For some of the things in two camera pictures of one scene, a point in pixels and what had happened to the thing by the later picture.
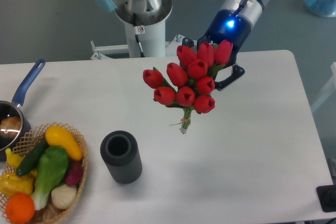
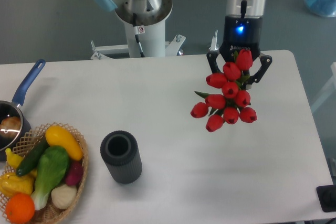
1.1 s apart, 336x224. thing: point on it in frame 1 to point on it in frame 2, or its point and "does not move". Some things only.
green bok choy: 53,164 does not move
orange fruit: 20,208 does not move
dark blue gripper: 228,24 to 241,32
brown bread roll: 10,127 does not move
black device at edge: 326,194 does not move
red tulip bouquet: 188,83 to 234,103
